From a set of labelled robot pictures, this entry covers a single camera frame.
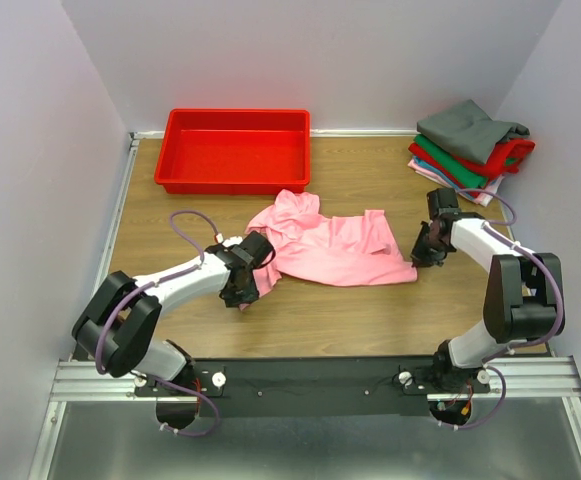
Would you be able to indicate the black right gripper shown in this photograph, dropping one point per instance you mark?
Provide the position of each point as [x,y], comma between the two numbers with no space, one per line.
[421,258]

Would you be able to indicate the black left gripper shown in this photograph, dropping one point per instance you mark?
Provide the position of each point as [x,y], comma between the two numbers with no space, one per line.
[250,295]

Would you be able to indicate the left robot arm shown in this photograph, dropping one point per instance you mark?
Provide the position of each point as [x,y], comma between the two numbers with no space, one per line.
[118,324]

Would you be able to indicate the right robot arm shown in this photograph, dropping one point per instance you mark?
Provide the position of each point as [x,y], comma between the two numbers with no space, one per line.
[523,303]

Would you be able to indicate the blue folded t shirt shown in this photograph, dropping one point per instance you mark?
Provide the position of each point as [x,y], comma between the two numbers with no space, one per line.
[423,169]

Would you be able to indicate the white folded t shirt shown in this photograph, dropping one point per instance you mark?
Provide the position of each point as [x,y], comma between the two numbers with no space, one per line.
[483,199]

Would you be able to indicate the light pink folded t shirt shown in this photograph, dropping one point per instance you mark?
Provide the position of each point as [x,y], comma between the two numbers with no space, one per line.
[465,195]

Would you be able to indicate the green folded t shirt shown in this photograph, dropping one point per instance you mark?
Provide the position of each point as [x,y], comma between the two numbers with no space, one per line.
[467,174]

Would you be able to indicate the red plastic tray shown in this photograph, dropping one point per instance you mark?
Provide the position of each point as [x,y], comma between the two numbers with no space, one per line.
[235,152]

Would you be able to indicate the red folded t shirt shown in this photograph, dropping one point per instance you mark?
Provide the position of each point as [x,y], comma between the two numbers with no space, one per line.
[518,149]

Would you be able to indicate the grey folded t shirt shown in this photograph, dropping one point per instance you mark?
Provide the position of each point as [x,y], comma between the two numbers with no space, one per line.
[467,131]

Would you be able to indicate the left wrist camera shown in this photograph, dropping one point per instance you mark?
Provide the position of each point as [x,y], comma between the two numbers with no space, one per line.
[229,243]

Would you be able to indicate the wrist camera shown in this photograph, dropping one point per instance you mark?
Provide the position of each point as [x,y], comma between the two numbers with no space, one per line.
[442,201]
[229,243]

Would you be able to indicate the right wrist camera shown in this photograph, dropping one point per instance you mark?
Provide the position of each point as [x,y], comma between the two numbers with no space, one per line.
[442,201]

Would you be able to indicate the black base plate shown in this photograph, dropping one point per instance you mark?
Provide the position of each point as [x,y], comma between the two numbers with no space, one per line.
[328,386]

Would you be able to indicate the aluminium frame rail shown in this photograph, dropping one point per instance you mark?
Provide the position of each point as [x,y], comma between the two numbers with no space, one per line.
[517,376]

